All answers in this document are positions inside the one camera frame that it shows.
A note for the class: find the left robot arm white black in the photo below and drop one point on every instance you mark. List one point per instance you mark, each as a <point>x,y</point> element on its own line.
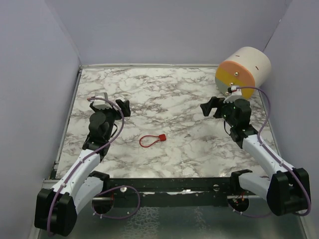
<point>57,208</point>

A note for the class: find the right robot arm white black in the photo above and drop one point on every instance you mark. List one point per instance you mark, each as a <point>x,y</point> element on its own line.
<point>287,189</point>

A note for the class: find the cylindrical drawer box pastel front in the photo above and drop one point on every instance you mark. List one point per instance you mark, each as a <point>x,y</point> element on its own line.
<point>248,66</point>

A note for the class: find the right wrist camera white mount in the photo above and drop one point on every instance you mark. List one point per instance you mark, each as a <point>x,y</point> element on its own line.
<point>233,93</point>

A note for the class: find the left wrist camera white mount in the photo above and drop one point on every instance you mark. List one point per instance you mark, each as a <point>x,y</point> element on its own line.
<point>99,98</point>

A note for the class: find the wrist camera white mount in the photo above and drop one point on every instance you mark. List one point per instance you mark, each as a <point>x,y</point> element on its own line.
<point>233,93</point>
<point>99,98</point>

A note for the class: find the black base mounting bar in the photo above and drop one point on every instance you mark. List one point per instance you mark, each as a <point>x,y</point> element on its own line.
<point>165,192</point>

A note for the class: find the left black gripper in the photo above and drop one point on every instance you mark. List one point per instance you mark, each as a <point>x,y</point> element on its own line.
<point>124,106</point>

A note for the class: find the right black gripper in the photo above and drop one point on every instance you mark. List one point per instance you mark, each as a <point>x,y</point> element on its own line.
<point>215,102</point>

